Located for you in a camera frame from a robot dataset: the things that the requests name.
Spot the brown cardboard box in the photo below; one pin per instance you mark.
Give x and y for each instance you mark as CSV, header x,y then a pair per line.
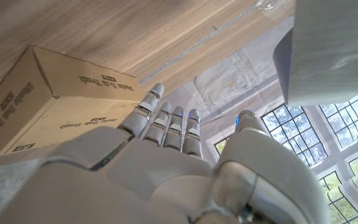
x,y
57,99

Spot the clear plastic tube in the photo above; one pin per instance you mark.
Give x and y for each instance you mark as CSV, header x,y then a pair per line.
x,y
270,3

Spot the grey duct tape roll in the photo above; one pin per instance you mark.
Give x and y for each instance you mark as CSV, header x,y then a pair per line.
x,y
331,49

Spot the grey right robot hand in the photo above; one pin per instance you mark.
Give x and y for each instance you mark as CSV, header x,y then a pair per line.
x,y
154,174

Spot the printed window backdrop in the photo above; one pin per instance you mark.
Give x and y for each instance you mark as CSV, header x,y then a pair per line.
x,y
238,84

